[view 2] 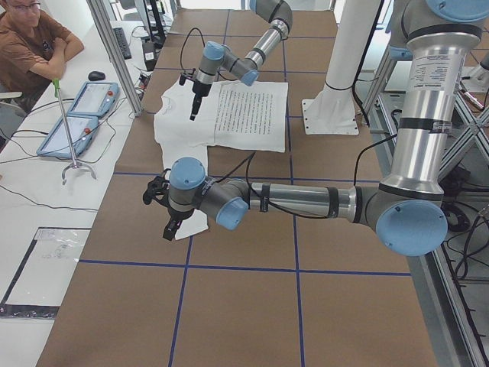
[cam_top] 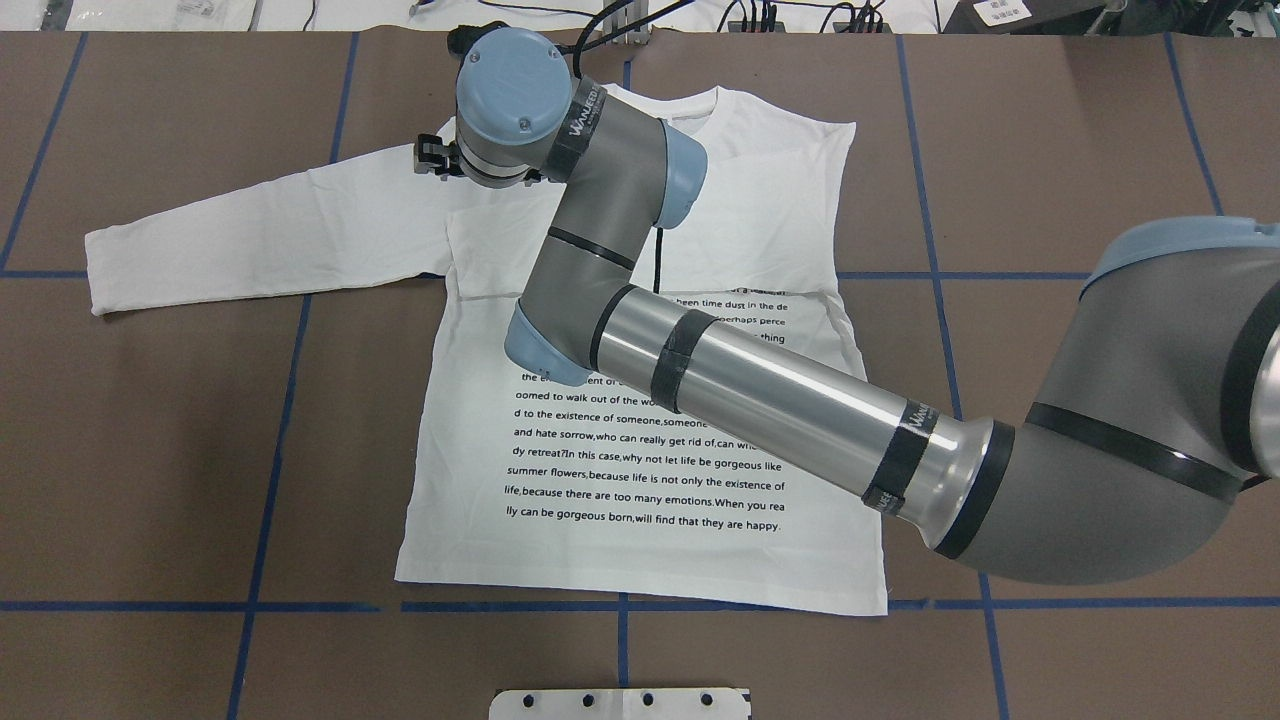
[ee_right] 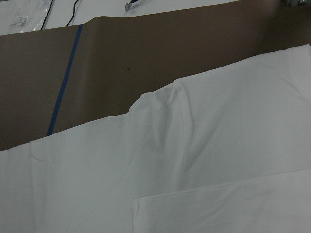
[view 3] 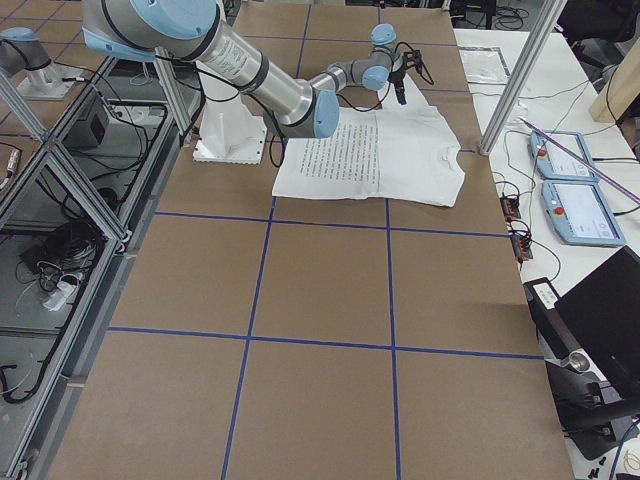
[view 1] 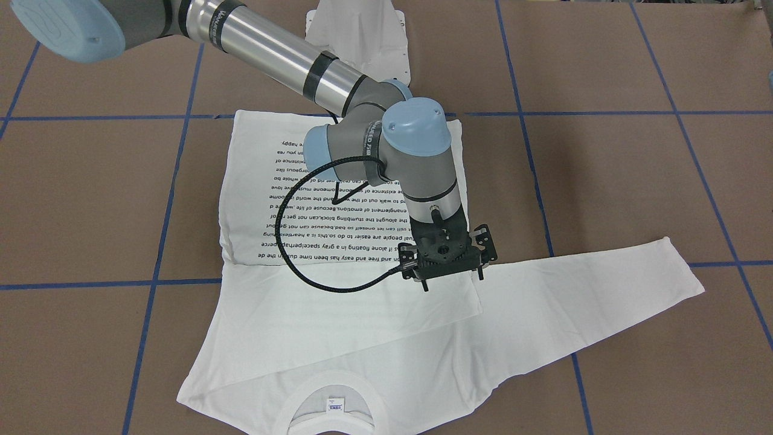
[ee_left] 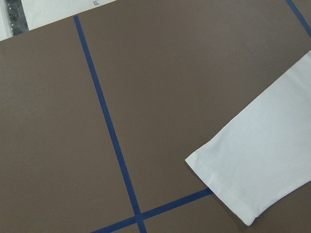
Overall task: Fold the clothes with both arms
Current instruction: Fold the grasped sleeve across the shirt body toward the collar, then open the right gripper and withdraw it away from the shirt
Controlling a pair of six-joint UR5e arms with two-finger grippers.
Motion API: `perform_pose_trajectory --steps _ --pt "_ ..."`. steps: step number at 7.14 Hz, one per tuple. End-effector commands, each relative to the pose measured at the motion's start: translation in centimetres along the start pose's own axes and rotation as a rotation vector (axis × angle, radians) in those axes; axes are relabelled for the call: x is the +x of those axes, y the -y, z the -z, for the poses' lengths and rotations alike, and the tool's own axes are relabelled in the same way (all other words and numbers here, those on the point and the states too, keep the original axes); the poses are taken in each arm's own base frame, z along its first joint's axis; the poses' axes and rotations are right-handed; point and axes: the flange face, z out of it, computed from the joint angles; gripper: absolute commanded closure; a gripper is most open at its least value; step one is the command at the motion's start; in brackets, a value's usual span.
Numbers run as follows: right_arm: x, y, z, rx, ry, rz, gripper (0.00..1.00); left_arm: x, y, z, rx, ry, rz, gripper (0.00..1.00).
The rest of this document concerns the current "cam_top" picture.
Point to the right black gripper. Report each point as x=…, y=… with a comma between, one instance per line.
x=431, y=158

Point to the white long-sleeve printed shirt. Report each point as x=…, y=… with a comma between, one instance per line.
x=521, y=481

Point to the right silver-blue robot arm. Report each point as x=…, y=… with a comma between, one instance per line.
x=647, y=383

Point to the black box white label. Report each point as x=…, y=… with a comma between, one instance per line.
x=1050, y=18

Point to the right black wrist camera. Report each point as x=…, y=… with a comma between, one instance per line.
x=461, y=39

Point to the aluminium frame post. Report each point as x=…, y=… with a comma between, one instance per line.
x=627, y=24

